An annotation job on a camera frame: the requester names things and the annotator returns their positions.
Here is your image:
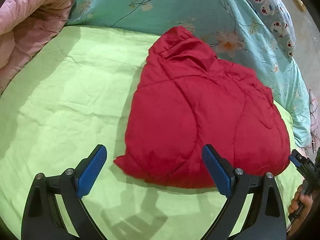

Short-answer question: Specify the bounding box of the red quilted jacket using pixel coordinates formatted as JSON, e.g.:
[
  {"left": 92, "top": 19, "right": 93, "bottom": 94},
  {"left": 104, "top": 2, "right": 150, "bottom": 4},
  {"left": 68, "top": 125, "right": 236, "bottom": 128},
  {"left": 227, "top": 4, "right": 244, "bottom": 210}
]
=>
[{"left": 113, "top": 26, "right": 292, "bottom": 189}]

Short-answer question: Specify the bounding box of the light green bed sheet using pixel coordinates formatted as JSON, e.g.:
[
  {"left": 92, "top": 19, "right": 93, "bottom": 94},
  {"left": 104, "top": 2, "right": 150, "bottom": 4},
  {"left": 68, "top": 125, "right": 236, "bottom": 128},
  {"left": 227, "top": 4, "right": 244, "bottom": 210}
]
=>
[{"left": 0, "top": 25, "right": 295, "bottom": 240}]

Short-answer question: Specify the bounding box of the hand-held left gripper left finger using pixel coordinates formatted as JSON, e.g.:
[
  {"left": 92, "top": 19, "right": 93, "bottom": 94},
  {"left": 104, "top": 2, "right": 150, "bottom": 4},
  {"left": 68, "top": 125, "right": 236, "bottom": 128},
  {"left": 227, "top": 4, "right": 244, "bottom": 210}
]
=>
[{"left": 21, "top": 144, "right": 108, "bottom": 240}]

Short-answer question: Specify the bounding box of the cartoon printed pillow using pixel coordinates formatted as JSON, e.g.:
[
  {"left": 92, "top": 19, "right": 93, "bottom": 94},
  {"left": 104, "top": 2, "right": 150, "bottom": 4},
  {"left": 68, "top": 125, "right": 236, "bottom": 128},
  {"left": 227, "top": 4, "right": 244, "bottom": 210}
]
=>
[{"left": 231, "top": 0, "right": 297, "bottom": 60}]

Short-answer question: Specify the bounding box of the pink quilt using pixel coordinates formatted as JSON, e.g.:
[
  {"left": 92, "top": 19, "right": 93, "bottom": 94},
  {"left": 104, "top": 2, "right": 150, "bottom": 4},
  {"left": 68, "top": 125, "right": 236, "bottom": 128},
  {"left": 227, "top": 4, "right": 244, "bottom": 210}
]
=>
[{"left": 0, "top": 0, "right": 75, "bottom": 96}]

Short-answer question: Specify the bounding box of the teal floral quilt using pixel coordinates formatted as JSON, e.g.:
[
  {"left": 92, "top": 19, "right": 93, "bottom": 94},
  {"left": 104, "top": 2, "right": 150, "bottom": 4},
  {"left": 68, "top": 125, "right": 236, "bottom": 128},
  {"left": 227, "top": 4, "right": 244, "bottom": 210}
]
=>
[{"left": 65, "top": 0, "right": 311, "bottom": 148}]

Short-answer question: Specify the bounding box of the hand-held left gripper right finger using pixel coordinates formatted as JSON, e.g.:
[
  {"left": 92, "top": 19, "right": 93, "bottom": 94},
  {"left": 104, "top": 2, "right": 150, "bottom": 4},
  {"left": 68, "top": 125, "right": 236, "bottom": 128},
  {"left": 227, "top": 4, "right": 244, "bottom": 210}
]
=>
[{"left": 200, "top": 144, "right": 287, "bottom": 240}]

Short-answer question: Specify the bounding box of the person's right hand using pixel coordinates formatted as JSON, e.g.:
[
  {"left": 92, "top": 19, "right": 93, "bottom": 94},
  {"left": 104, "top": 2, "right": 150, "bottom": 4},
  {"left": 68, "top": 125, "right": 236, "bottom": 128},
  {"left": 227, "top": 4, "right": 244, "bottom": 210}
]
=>
[{"left": 287, "top": 184, "right": 315, "bottom": 221}]

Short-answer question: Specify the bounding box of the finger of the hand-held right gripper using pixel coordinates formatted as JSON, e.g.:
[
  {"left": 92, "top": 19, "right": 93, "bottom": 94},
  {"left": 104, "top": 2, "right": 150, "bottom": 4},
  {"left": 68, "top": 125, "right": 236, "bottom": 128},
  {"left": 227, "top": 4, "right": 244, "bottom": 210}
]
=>
[{"left": 289, "top": 149, "right": 311, "bottom": 173}]

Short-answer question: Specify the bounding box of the pink floral cloth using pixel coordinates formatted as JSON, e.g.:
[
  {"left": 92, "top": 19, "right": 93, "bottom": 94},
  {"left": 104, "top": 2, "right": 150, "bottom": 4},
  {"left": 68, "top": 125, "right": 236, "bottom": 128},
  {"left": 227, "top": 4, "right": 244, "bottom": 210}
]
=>
[{"left": 308, "top": 89, "right": 320, "bottom": 153}]

